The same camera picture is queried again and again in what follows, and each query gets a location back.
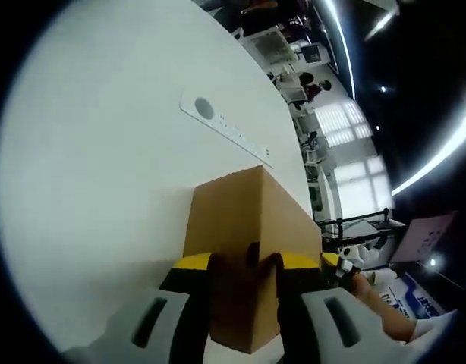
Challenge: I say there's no black metal monitor stand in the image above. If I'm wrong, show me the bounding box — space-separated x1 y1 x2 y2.
320 206 405 251

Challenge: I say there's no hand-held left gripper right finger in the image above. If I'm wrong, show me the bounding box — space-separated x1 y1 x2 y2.
272 249 412 364

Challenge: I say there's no window with white blinds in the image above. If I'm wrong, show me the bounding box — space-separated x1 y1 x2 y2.
333 155 393 221
314 100 374 147

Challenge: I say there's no brown cardboard shoe box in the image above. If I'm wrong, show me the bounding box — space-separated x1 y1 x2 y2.
182 165 323 356

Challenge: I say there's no white plate with grey grommet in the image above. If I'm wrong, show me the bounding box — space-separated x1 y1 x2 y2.
178 87 275 168

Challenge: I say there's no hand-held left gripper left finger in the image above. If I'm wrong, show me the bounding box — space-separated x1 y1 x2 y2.
60 251 216 364

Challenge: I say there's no large pink display screen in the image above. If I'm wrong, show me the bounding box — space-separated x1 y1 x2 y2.
390 212 460 265

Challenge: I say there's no blue white wall poster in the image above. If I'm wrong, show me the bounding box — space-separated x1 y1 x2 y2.
376 271 446 323

